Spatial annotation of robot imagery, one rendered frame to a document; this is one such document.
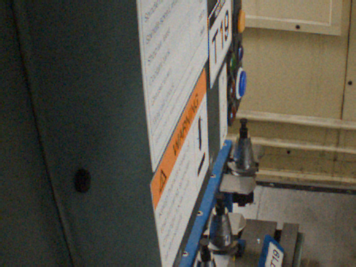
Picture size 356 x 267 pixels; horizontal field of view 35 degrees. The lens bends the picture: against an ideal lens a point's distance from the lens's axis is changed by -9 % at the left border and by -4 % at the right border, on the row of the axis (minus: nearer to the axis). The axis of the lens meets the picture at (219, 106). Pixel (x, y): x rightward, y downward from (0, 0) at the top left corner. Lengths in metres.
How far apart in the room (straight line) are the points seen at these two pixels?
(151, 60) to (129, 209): 0.09
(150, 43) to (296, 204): 1.36
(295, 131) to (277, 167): 0.14
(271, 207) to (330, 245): 0.21
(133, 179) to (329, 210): 1.36
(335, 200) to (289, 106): 0.33
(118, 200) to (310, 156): 1.33
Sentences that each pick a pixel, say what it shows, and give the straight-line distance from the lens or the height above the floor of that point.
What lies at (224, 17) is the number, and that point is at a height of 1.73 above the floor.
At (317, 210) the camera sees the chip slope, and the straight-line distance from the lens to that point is 1.68.
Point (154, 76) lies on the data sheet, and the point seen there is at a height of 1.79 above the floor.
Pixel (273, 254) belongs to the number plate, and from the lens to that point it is 1.39.
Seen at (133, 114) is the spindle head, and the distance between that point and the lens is 0.34.
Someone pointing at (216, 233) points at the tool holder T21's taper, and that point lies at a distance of 1.01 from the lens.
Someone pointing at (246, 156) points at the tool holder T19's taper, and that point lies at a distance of 1.17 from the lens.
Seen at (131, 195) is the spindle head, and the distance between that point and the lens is 0.35.
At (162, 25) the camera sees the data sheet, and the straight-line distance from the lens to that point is 0.38.
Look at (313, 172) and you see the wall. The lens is 1.67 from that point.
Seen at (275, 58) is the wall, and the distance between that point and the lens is 1.48.
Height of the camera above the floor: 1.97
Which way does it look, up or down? 33 degrees down
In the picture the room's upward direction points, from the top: 1 degrees counter-clockwise
